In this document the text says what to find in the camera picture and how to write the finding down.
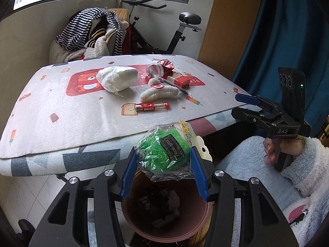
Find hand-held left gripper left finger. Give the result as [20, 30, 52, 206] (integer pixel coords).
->
[36, 147, 140, 247]

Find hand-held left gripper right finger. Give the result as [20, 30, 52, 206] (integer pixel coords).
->
[188, 147, 300, 247]

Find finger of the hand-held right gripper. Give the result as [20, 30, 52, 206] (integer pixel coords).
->
[235, 93, 283, 116]
[231, 107, 280, 132]

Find pink plastic bin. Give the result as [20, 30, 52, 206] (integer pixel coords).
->
[121, 170, 214, 244]

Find clear wrapper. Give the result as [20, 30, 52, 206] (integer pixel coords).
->
[159, 189, 182, 215]

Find green scrubber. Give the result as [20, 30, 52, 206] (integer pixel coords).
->
[135, 120, 211, 183]

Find person's right forearm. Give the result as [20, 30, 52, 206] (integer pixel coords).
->
[280, 137, 328, 195]

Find person's right hand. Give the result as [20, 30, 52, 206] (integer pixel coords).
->
[263, 137, 306, 164]

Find light blue fleece robe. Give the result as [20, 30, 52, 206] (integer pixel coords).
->
[213, 135, 329, 247]

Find red carton box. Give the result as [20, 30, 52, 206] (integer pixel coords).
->
[164, 71, 198, 88]

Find wooden cabinet side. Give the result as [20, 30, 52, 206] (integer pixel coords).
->
[198, 0, 265, 83]

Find red clear tube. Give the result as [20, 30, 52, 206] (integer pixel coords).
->
[134, 102, 170, 112]

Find blue curtain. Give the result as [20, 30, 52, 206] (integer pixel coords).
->
[231, 0, 329, 139]

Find pen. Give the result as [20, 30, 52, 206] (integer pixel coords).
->
[152, 75, 193, 97]

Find white fluffy hair clip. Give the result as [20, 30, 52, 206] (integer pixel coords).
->
[140, 78, 180, 102]

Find crushed red can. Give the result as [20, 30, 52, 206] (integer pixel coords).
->
[146, 59, 175, 78]

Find black exercise bike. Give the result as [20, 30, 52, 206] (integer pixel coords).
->
[113, 0, 202, 56]

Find geometric pattern tablecloth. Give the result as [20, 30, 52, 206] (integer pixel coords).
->
[0, 108, 247, 177]

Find white plastic bag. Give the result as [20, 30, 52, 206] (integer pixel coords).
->
[96, 65, 138, 93]

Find black chair caster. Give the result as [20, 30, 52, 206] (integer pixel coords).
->
[17, 219, 35, 237]

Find cream fleece jacket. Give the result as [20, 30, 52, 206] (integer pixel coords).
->
[50, 28, 129, 62]

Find red garment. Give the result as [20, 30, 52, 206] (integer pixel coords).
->
[123, 26, 135, 54]

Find black jacket with striped cuffs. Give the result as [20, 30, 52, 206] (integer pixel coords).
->
[85, 21, 111, 49]

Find beige chair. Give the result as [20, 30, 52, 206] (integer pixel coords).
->
[50, 8, 130, 62]

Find striped shirt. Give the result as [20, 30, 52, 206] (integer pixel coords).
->
[55, 8, 124, 56]

